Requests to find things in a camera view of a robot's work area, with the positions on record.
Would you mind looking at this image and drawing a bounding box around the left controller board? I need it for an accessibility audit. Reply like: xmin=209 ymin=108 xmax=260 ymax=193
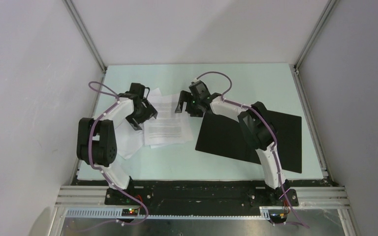
xmin=121 ymin=208 xmax=139 ymax=217

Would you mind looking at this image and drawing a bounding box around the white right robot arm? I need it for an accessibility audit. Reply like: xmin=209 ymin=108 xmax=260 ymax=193
xmin=175 ymin=80 xmax=286 ymax=206

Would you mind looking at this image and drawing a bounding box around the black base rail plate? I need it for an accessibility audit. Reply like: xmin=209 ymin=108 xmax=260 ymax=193
xmin=104 ymin=180 xmax=299 ymax=216

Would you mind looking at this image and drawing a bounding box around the red and black folder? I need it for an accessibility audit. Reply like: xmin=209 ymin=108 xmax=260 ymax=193
xmin=195 ymin=111 xmax=302 ymax=173

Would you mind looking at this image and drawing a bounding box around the aluminium frame post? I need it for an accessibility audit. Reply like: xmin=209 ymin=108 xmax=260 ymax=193
xmin=293 ymin=0 xmax=340 ymax=76
xmin=63 ymin=0 xmax=107 ymax=74

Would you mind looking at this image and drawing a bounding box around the right controller board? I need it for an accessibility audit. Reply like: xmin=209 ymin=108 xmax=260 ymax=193
xmin=269 ymin=213 xmax=287 ymax=225

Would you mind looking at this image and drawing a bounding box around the left aluminium frame post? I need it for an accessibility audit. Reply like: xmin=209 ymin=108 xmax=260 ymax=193
xmin=63 ymin=0 xmax=107 ymax=74

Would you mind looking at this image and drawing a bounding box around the grey slotted cable duct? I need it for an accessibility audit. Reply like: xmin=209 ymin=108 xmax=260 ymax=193
xmin=65 ymin=207 xmax=270 ymax=220

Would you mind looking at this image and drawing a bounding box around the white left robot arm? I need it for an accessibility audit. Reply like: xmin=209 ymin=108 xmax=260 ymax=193
xmin=76 ymin=81 xmax=158 ymax=205

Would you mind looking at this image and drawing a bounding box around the right aluminium frame post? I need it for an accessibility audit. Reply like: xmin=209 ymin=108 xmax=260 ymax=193
xmin=293 ymin=0 xmax=340 ymax=76

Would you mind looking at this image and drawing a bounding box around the large printed paper sheet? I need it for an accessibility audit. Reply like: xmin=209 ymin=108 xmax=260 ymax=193
xmin=144 ymin=94 xmax=193 ymax=148

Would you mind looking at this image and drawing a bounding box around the controller board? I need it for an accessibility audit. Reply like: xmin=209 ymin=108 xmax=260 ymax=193
xmin=121 ymin=208 xmax=139 ymax=217
xmin=269 ymin=213 xmax=287 ymax=225

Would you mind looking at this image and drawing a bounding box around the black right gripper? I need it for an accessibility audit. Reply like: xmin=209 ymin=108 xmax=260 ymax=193
xmin=175 ymin=90 xmax=204 ymax=118

